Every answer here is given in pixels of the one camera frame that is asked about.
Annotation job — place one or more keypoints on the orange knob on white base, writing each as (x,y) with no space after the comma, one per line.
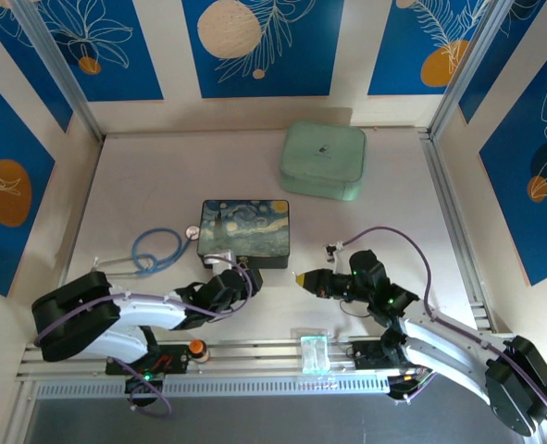
(195,346)

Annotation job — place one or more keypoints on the starry night painted box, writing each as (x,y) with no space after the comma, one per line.
(245,226)

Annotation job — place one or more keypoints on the aluminium frame post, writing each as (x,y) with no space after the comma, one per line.
(62,69)
(464,69)

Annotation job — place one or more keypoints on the mint green square case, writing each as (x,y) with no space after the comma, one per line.
(321,157)

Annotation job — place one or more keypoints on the aluminium mounting rail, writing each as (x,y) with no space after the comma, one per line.
(254,351)

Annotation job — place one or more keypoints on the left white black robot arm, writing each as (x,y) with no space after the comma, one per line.
(152,314)

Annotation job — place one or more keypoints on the aluminium side rail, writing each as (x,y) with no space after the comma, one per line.
(444,194)

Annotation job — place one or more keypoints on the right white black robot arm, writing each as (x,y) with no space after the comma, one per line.
(439,342)

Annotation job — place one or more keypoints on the clear plastic block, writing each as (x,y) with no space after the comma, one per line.
(314,353)

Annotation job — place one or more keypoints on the blue tube stethoscope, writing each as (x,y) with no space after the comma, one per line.
(191,232)

